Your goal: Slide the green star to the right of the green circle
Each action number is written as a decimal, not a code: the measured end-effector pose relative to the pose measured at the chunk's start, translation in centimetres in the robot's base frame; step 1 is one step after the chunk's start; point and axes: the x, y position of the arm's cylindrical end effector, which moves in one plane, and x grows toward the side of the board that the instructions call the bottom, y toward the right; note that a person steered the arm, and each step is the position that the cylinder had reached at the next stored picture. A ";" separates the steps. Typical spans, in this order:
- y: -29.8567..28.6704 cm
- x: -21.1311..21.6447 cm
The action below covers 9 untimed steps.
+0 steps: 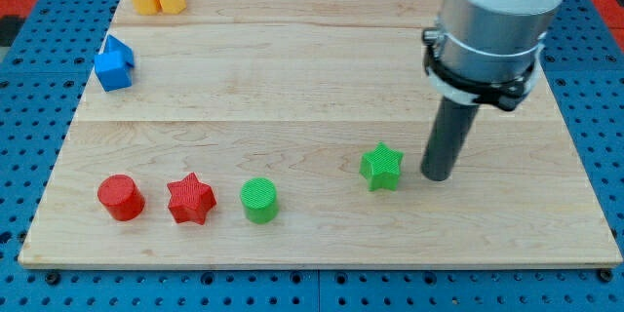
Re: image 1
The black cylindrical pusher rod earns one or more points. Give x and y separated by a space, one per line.
450 129

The red cylinder block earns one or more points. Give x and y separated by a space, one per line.
121 197

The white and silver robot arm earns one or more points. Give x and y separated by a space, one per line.
492 41

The blue triangle block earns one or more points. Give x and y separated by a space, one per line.
113 44

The blue cube block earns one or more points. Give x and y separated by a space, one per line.
113 70

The red star block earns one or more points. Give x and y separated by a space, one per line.
190 200

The green star block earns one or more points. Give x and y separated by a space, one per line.
381 167

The wooden board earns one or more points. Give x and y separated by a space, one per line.
297 91

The green cylinder block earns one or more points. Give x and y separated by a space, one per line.
259 199

